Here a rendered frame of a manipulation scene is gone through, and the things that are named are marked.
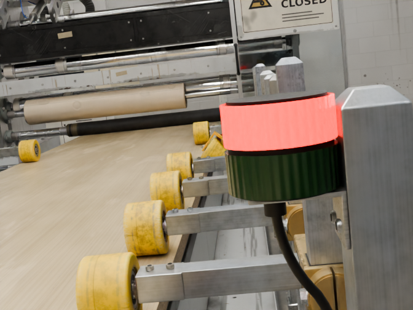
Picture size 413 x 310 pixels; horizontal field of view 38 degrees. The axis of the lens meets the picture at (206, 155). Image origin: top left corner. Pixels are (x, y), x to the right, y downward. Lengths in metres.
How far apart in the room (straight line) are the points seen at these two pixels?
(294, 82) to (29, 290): 0.45
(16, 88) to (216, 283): 2.51
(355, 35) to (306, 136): 8.95
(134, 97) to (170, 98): 0.18
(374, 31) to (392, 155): 8.97
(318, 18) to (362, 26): 6.41
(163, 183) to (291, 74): 0.40
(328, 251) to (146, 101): 2.37
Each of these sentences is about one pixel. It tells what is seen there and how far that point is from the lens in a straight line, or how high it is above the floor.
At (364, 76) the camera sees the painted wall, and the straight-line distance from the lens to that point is 9.25.
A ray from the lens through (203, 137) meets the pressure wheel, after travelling 2.09.
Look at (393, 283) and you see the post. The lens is 0.33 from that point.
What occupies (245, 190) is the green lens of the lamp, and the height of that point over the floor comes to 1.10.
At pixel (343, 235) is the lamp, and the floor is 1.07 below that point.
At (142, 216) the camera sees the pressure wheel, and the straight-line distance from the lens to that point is 0.86.
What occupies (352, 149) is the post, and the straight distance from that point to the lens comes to 0.30.
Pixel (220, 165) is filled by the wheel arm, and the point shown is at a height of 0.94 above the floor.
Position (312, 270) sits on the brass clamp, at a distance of 0.58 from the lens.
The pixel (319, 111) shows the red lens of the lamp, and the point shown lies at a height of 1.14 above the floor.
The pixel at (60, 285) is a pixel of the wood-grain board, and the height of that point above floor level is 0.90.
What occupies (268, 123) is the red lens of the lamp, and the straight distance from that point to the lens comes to 0.29.
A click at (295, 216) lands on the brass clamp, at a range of 0.80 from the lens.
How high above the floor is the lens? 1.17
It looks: 8 degrees down
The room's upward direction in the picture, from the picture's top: 6 degrees counter-clockwise
